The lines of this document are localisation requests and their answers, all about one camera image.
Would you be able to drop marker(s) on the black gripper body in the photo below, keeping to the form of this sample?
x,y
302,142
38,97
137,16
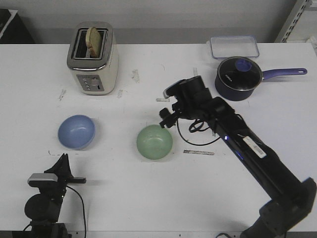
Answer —
x,y
192,99
63,178

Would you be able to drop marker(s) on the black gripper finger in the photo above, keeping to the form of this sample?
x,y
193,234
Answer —
x,y
164,115
170,120
67,164
59,164

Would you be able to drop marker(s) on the green bowl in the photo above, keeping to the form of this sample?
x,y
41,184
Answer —
x,y
154,142

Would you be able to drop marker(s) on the blue bowl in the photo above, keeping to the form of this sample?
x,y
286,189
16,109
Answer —
x,y
76,132

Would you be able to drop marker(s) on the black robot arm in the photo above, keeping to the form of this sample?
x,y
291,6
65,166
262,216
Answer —
x,y
291,199
44,208

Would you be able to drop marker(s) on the dark blue saucepan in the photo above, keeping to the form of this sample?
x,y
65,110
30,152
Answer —
x,y
234,95

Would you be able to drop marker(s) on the glass pot lid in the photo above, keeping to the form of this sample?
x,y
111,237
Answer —
x,y
239,73

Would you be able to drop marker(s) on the clear plastic food container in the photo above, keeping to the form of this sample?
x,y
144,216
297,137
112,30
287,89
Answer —
x,y
222,47

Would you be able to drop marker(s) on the cream and chrome toaster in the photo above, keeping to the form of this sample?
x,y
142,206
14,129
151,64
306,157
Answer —
x,y
94,76

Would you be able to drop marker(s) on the toast slice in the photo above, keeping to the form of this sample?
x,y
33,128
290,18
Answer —
x,y
93,42

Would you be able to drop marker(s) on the white metal shelf upright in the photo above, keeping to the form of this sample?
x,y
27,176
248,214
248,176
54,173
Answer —
x,y
292,19

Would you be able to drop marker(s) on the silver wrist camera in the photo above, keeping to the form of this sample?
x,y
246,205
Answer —
x,y
40,180
172,90

